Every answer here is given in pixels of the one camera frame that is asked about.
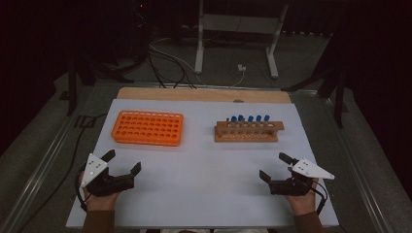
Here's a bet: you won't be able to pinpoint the right hand-held gripper cable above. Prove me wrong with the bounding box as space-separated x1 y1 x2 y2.
311 179 329 216

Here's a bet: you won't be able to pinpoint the black floor cable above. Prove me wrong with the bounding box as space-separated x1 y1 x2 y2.
17 112 109 233

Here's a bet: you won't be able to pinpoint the wooden tube rack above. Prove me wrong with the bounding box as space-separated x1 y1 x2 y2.
214 119 286 144

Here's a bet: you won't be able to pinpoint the person's right hand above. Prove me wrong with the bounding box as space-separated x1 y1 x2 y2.
285 166 320 216

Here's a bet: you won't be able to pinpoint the left hand-held gripper cable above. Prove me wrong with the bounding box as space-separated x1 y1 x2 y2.
74 164 89 214

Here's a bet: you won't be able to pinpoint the black cable bundle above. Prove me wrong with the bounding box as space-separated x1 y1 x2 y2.
145 48 197 90

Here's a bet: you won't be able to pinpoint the white table board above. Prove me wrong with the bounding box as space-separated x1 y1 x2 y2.
65 98 340 229

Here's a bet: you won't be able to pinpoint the orange plastic tube rack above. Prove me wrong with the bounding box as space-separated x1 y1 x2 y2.
110 110 185 148

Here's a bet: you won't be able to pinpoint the metal floor rail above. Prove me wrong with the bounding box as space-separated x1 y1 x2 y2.
323 96 395 233
0 84 95 233

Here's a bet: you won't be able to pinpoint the grey metal stand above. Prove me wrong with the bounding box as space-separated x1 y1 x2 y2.
193 0 290 80

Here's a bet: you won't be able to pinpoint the black stand legs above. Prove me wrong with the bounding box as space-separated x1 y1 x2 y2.
65 52 136 117
280 62 350 129

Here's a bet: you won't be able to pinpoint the hand-held gripper cable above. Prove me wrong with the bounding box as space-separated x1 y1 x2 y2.
311 179 329 216
74 164 89 214

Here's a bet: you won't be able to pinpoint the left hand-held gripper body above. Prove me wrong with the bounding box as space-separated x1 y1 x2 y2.
80 152 136 198

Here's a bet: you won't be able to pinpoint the white cable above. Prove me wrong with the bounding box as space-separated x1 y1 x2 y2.
149 43 246 88

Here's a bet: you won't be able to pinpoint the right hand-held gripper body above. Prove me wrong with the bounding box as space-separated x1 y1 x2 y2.
268 157 336 197

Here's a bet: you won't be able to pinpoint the person's left hand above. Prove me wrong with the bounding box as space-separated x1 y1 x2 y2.
78 170 121 213

